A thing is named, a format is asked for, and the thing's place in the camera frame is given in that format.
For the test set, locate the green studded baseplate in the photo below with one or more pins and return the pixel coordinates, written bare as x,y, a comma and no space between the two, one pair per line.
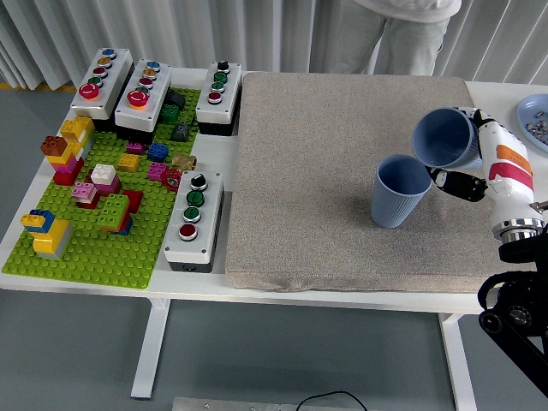
107,257

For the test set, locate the magenta toy brick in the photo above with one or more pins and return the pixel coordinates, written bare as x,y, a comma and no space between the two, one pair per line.
135,148
156,171

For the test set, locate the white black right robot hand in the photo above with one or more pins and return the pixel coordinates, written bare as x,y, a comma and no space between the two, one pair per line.
509,180

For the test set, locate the brass pipe fitting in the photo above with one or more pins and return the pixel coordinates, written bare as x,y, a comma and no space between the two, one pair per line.
184,162

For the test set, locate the green orange blue brick stack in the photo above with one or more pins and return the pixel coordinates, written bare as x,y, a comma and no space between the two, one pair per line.
113,210

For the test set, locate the blue plate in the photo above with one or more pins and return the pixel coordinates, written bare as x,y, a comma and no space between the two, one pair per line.
526,111

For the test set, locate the grey five-button control box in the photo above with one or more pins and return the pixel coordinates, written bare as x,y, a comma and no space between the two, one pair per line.
120,73
160,90

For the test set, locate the red valve handwheel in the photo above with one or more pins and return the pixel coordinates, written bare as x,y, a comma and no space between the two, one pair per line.
172,180

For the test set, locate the dark grey rounded brick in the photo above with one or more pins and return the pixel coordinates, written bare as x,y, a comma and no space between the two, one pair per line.
175,99

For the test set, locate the grey selector switch button box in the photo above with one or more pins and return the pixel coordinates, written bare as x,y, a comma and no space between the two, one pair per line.
229,94
210,214

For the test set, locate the small yellow toy brick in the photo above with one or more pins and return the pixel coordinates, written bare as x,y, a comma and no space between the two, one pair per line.
128,162

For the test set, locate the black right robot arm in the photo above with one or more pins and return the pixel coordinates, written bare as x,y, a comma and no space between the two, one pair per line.
520,299

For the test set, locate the brown yellow red brick tower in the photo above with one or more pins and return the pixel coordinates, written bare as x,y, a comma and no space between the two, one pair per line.
64,167

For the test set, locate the yellow white brick stack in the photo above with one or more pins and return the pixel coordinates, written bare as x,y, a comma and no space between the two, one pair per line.
77,128

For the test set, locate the dark green toy brick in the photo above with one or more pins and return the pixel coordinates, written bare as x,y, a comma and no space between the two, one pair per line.
169,113

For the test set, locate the grey-brown padded mat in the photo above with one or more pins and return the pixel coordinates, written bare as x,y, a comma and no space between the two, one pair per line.
321,171

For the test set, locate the blue ribbed plastic cup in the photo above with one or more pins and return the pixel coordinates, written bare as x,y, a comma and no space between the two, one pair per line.
391,205
443,137

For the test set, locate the pink white red brick stack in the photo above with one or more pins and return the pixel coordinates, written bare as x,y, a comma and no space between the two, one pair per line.
83,192

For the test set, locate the blue toy brick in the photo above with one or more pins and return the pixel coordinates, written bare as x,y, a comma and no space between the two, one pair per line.
157,152

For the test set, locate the yellow blue grey brick stack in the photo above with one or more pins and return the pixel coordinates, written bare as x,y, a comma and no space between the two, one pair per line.
49,242

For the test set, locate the person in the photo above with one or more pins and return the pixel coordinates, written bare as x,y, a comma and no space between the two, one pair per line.
406,43

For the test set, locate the dark grey sloped brick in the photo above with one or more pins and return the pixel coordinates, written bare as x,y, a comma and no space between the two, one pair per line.
180,132

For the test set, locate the white table leg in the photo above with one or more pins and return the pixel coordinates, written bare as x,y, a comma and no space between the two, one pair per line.
150,342
460,364

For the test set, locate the red toy brick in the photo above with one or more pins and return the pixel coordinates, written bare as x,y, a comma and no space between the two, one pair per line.
135,199

